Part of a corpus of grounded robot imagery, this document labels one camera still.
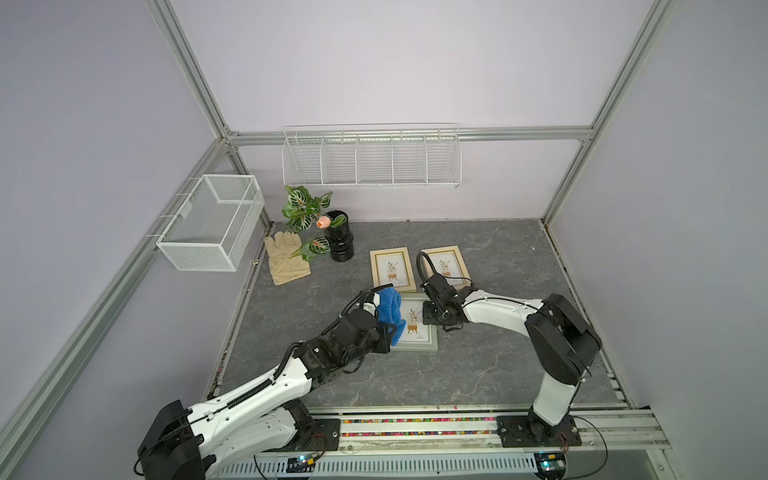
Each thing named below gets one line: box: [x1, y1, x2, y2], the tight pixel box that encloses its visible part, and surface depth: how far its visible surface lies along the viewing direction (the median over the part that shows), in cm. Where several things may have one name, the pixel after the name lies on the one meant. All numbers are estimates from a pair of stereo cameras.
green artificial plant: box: [282, 185, 347, 263], surface depth 86 cm
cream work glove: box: [264, 231, 311, 286], surface depth 110 cm
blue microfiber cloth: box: [377, 287, 407, 346], surface depth 77 cm
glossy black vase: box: [324, 210, 355, 263], surface depth 105 cm
